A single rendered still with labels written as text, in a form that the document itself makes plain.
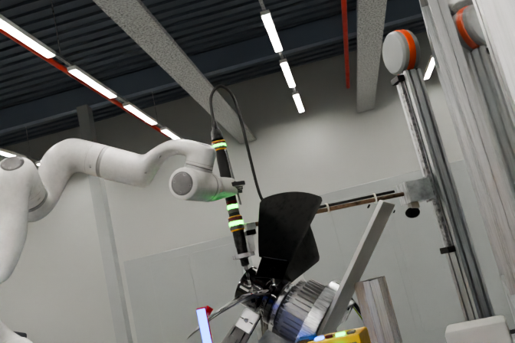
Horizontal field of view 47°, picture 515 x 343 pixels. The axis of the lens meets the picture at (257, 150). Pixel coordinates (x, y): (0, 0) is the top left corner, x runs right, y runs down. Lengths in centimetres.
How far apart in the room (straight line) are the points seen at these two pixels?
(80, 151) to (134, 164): 16
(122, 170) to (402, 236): 593
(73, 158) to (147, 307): 782
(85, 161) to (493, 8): 139
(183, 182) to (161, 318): 787
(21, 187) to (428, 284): 619
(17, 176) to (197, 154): 45
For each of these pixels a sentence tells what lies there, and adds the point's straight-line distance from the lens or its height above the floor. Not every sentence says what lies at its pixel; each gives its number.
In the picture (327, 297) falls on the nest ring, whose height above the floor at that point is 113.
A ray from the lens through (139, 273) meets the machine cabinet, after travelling 945.
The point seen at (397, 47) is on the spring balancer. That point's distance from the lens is 215.
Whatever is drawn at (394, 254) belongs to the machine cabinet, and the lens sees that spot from 732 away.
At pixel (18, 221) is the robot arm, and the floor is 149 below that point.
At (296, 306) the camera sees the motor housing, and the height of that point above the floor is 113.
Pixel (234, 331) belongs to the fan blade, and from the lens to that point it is 191.
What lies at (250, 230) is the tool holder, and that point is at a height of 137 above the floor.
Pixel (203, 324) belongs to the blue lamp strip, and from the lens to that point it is 149.
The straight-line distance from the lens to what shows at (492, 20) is 40.
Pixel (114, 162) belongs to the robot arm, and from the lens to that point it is 164.
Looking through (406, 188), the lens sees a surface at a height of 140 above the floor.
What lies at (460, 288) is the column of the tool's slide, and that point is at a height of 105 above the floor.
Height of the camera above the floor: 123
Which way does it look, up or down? 12 degrees up
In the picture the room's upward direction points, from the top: 13 degrees counter-clockwise
